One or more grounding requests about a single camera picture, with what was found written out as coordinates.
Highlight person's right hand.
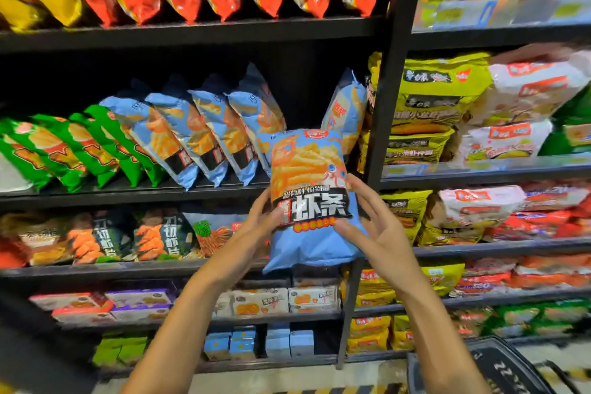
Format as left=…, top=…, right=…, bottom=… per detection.
left=332, top=174, right=428, bottom=296

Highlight person's left hand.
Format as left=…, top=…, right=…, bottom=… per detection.
left=198, top=188, right=289, bottom=296

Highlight dark shrimp chip bags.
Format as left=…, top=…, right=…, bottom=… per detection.
left=132, top=209, right=193, bottom=263
left=183, top=212, right=249, bottom=258
left=66, top=212, right=135, bottom=265

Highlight row of small blue boxes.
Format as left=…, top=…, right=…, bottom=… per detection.
left=203, top=327, right=317, bottom=363

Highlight row of blue snack bags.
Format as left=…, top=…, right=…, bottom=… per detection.
left=100, top=63, right=287, bottom=191

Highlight tan snack bag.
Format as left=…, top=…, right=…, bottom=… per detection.
left=0, top=214, right=70, bottom=270

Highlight row of green snack bags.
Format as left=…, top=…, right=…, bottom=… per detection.
left=0, top=105, right=167, bottom=195

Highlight black metal shelf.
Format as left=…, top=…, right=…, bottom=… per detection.
left=0, top=0, right=591, bottom=394

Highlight stack of light green bags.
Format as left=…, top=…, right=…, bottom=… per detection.
left=538, top=84, right=591, bottom=158

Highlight person's left forearm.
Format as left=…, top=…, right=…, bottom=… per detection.
left=146, top=269, right=243, bottom=394

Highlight black shopping basket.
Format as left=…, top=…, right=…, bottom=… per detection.
left=406, top=336, right=557, bottom=394

